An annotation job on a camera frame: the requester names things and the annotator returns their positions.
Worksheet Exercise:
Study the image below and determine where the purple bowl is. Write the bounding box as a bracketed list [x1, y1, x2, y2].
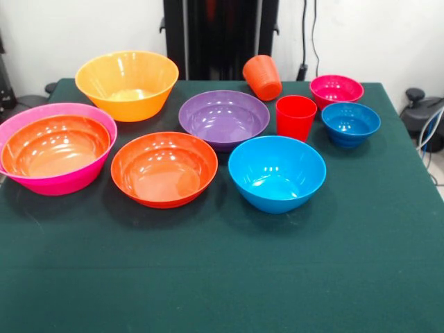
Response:
[178, 89, 271, 153]

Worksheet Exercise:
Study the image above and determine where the light blue bowl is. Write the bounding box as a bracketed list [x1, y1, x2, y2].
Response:
[228, 135, 327, 214]

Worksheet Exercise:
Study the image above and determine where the red-orange bowl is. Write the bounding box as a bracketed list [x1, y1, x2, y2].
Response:
[1, 114, 111, 178]
[110, 131, 219, 210]

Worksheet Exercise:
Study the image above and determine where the red cup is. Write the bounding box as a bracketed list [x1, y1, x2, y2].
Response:
[275, 95, 318, 143]

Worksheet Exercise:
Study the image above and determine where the orange cup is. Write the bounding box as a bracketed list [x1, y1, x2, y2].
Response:
[242, 54, 283, 102]

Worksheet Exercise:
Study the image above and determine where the small dark blue bowl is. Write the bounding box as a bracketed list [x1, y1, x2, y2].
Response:
[321, 101, 382, 149]

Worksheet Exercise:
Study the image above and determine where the large orange bowl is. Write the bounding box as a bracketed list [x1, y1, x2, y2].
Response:
[75, 51, 180, 123]

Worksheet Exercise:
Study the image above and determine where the large pink bowl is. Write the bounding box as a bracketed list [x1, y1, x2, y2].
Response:
[0, 102, 118, 197]

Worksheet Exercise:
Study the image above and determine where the dark green table cloth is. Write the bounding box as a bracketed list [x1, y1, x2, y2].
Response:
[0, 78, 444, 333]

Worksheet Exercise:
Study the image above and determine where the small pink bowl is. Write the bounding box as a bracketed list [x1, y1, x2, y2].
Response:
[309, 74, 365, 111]

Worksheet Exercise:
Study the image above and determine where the black office chair base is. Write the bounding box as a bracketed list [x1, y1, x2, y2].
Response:
[0, 82, 58, 131]
[398, 88, 444, 153]

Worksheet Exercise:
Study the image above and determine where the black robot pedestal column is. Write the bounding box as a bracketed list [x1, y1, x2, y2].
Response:
[159, 0, 280, 81]

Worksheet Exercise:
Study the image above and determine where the black hanging cable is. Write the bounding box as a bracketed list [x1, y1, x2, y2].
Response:
[297, 0, 322, 83]

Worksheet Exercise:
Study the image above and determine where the blue cable bundle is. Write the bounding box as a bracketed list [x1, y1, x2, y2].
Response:
[416, 107, 444, 155]

